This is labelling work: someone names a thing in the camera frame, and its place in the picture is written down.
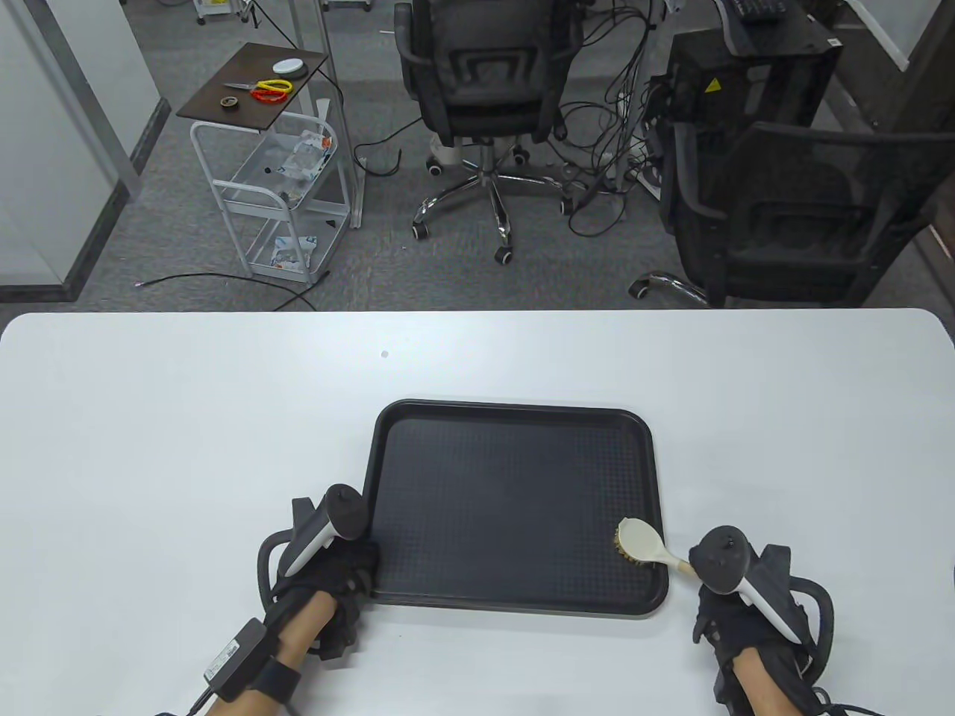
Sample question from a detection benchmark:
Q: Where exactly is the person's left forearm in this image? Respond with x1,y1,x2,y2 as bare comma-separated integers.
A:
205,593,338,716

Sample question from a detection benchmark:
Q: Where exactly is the black keyboard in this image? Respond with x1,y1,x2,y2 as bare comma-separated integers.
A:
725,0,788,23

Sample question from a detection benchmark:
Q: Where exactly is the tangle of black cables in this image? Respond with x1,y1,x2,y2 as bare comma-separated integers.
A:
552,0,672,239

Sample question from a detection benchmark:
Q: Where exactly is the white cart with brown top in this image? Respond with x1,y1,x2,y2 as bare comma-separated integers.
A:
177,43,351,286

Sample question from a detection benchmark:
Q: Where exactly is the black plastic tray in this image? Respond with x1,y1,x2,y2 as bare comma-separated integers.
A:
362,399,670,618

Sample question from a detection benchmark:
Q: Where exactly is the person's left hand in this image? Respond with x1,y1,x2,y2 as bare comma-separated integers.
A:
269,533,381,661

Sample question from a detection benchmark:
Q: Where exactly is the thin black floor cable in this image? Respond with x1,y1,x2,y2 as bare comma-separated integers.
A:
134,273,318,311

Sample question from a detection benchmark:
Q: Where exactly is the black mesh office chair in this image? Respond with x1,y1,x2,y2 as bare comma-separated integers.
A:
629,119,955,308

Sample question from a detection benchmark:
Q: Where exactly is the black padded office chair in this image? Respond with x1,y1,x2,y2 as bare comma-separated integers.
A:
392,0,586,266

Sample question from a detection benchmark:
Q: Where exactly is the person's right hand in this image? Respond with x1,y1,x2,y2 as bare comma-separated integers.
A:
692,582,814,702

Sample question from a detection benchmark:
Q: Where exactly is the black and white controller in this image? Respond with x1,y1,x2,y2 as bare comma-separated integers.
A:
256,483,368,609
688,526,835,683

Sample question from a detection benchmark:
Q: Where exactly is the black computer tower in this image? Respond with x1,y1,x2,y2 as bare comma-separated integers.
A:
660,7,845,139

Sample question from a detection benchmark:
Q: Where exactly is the wooden handle pot brush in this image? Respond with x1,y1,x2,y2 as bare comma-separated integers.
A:
614,517,700,577

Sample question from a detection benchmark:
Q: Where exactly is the white metal desk leg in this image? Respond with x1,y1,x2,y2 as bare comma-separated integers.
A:
287,0,366,230

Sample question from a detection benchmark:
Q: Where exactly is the clear plastic packet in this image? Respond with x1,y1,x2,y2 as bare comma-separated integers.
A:
276,129,334,180
270,235,318,271

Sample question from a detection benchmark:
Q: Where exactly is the person's right forearm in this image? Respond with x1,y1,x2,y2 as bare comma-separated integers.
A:
727,647,803,716

